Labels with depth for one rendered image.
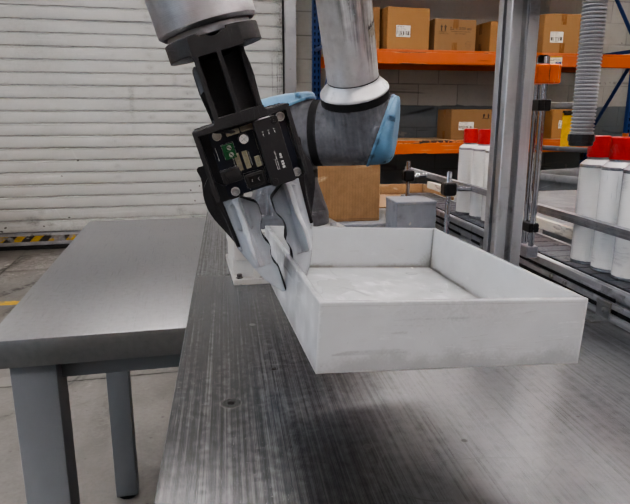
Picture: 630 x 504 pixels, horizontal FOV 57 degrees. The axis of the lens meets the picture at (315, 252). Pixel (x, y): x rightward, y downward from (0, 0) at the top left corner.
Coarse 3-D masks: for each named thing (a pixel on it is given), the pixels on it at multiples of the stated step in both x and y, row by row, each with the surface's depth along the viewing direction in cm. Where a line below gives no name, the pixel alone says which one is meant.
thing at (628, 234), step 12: (444, 180) 147; (456, 180) 141; (480, 192) 127; (540, 204) 103; (552, 216) 99; (564, 216) 95; (576, 216) 92; (600, 228) 86; (612, 228) 83; (624, 228) 82
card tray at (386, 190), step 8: (384, 184) 212; (392, 184) 213; (400, 184) 213; (416, 184) 214; (424, 184) 213; (384, 192) 213; (392, 192) 214; (400, 192) 214; (416, 192) 215; (424, 192) 213; (432, 192) 205; (384, 200) 198
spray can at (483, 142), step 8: (480, 136) 133; (488, 136) 132; (480, 144) 133; (488, 144) 133; (480, 152) 132; (480, 160) 133; (472, 168) 135; (480, 168) 133; (472, 176) 135; (480, 176) 134; (480, 184) 134; (472, 192) 136; (472, 200) 136; (480, 200) 135; (472, 208) 136; (480, 208) 135; (472, 216) 137; (480, 216) 135
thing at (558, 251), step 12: (444, 204) 158; (456, 216) 141; (468, 216) 139; (540, 240) 113; (552, 240) 113; (540, 252) 103; (552, 252) 103; (564, 252) 103; (564, 264) 96; (576, 264) 95; (600, 276) 88; (624, 288) 82
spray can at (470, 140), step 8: (472, 128) 140; (464, 136) 139; (472, 136) 138; (464, 144) 140; (472, 144) 139; (464, 152) 139; (472, 152) 138; (464, 160) 139; (472, 160) 139; (464, 168) 140; (464, 176) 140; (464, 192) 141; (456, 200) 143; (464, 200) 141; (456, 208) 144; (464, 208) 141
